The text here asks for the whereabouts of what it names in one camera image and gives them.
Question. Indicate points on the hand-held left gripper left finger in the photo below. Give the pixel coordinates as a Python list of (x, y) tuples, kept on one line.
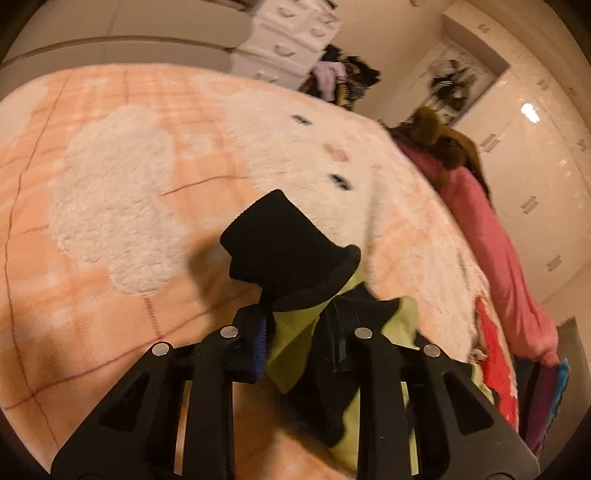
[(256, 344)]

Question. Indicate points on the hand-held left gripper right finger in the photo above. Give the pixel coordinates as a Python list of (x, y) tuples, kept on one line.
[(333, 341)]

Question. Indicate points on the black green striped sweater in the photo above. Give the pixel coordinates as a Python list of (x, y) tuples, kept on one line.
[(286, 240)]

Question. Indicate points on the pile of mixed clothes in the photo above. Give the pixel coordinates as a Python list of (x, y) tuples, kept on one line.
[(339, 76)]

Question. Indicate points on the dark hanging clothes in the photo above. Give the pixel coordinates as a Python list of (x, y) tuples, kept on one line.
[(452, 81)]

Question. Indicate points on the red floral blanket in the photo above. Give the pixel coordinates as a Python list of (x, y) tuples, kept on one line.
[(496, 369)]

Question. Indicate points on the pink duvet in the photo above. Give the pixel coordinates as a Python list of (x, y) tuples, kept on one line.
[(489, 240)]

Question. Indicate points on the peach white fluffy blanket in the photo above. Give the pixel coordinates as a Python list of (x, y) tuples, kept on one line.
[(115, 184)]

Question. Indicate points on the colourful striped pillow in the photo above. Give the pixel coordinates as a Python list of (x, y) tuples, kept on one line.
[(547, 401)]

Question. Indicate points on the brown fur-trimmed coat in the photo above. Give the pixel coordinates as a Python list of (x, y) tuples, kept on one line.
[(455, 147)]

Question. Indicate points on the grey quilted headboard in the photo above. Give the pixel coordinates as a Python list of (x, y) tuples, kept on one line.
[(567, 339)]

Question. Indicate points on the white wardrobe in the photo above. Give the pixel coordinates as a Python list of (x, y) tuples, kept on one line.
[(535, 152)]

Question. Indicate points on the white dresser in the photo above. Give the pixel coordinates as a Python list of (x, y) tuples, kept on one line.
[(286, 37)]

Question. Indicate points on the cream padded bed frame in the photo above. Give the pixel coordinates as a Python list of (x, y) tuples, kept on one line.
[(129, 32)]

